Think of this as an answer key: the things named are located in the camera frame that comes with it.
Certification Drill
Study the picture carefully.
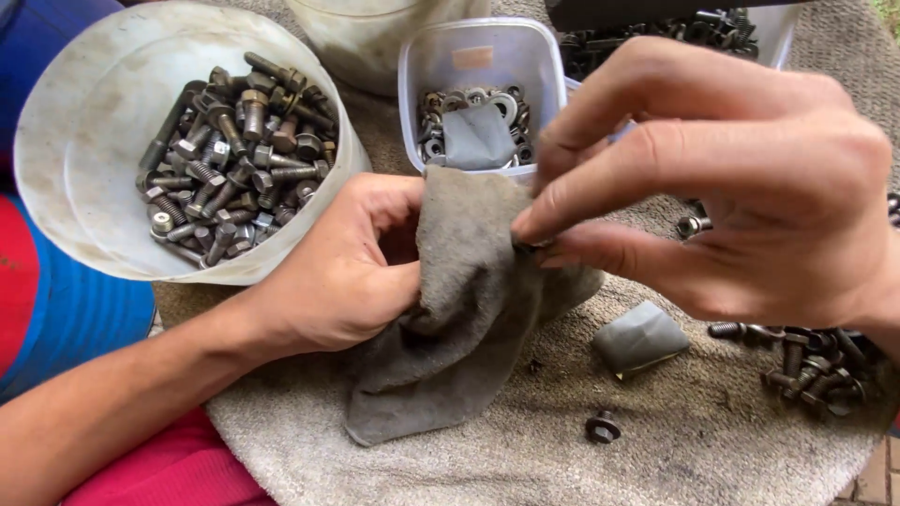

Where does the person's pink clothing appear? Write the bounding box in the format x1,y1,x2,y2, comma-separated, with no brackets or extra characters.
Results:
62,406,277,506

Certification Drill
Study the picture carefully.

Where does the pile of steel bolts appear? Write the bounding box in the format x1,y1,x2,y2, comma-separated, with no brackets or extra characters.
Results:
136,51,340,270

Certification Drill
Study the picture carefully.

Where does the clear square plastic container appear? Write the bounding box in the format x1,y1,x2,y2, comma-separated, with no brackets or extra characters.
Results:
397,17,569,188

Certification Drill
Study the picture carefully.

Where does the blue and red plastic drum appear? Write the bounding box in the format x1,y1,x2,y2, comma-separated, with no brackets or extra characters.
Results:
0,0,157,406

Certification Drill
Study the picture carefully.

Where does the person's left hand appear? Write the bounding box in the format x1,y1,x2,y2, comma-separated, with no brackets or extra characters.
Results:
246,172,427,357

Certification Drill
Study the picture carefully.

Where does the black flanged nut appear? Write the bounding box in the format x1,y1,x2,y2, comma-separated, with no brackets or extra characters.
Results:
585,409,623,446

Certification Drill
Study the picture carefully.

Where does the heap of dark bolts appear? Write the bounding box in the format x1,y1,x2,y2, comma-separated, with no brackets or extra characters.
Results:
706,320,900,423

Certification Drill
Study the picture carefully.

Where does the white round plastic bucket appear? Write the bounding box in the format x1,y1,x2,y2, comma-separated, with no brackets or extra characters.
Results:
14,0,374,286

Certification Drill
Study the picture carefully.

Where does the grey wiping cloth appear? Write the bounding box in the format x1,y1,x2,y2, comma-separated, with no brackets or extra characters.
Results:
343,165,606,448

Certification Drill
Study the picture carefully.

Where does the grey folded packet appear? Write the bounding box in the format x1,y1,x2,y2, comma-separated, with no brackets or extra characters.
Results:
591,300,692,382
441,103,518,171

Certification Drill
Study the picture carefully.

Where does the pile of metal washers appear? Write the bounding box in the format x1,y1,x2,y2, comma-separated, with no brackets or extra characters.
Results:
416,84,537,170

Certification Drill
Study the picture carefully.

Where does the white plastic tub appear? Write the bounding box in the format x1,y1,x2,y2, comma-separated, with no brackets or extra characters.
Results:
284,0,493,98

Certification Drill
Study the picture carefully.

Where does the heap of black bolts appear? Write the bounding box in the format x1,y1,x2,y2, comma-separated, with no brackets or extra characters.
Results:
559,8,761,82

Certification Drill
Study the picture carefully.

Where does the single grey bolt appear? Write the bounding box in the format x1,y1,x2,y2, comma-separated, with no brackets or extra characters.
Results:
675,214,714,239

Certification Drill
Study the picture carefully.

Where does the clear box with dark lid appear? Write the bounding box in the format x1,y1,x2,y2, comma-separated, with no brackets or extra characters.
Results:
544,0,804,84

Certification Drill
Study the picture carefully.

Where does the person's right hand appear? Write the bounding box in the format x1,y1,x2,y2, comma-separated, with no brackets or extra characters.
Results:
510,35,900,333

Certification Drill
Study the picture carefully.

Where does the beige carpet mat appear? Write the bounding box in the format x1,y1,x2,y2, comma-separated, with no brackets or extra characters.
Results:
151,0,900,506

